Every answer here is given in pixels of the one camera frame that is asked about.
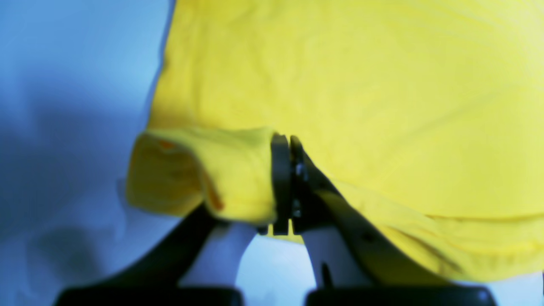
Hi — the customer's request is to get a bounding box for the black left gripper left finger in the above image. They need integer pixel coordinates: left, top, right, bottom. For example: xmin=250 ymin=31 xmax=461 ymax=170
xmin=55 ymin=207 xmax=245 ymax=306

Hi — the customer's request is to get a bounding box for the yellow T-shirt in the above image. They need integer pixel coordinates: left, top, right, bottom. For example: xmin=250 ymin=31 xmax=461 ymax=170
xmin=125 ymin=0 xmax=544 ymax=282

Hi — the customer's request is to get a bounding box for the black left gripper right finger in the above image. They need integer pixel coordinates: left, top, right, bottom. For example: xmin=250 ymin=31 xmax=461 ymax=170
xmin=271 ymin=134 xmax=496 ymax=306

